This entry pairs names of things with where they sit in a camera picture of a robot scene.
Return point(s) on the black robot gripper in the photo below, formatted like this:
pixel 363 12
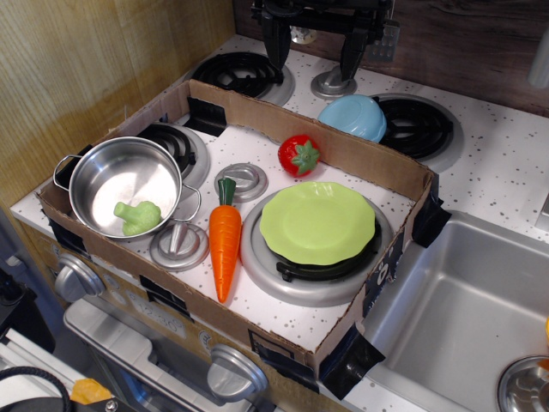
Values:
pixel 355 18

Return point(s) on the light green toy broccoli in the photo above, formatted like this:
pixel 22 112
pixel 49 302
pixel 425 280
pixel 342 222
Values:
pixel 138 219

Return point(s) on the silver metal pan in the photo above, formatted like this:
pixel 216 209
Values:
pixel 126 169

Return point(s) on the hanging silver ladle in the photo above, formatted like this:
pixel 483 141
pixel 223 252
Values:
pixel 303 35

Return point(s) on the back silver stove knob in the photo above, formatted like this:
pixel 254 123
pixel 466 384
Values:
pixel 330 86

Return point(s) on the silver stove knob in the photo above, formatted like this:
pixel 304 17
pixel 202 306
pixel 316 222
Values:
pixel 251 181
pixel 180 247
pixel 330 86

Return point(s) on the hanging silver slotted spatula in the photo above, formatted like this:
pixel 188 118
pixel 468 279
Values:
pixel 383 50

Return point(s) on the back left black burner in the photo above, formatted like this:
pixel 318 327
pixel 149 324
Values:
pixel 247 73

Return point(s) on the black burner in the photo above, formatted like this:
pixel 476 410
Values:
pixel 185 147
pixel 309 285
pixel 421 129
pixel 247 73

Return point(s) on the light blue plastic bowl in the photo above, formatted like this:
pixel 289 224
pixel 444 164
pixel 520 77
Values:
pixel 356 114

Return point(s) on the red toy strawberry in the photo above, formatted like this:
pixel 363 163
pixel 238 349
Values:
pixel 299 155

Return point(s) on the back right black burner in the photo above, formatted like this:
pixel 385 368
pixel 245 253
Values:
pixel 421 129

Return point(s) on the middle silver stove knob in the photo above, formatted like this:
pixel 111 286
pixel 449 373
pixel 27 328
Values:
pixel 251 181

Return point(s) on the front left black burner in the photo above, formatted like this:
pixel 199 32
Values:
pixel 185 147

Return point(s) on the light green plastic plate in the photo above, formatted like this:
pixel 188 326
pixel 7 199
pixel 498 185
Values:
pixel 318 223

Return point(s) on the orange toy carrot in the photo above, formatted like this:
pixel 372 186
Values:
pixel 225 225

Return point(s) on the front right black burner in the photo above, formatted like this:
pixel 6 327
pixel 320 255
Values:
pixel 309 285

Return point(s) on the front silver stove knob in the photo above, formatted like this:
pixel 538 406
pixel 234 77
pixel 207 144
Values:
pixel 180 247

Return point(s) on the silver metal sink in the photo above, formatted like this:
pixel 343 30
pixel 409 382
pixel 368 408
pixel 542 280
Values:
pixel 462 327

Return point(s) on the brown cardboard fence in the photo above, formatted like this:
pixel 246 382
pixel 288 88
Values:
pixel 313 354

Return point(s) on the left silver oven knob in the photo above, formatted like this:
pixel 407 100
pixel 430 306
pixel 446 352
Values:
pixel 75 280

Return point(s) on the silver oven knob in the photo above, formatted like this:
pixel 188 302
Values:
pixel 232 376
pixel 75 280

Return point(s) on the right silver oven knob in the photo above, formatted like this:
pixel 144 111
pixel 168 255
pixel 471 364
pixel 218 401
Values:
pixel 232 376

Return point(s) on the silver oven door handle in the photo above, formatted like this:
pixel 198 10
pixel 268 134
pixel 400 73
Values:
pixel 146 370

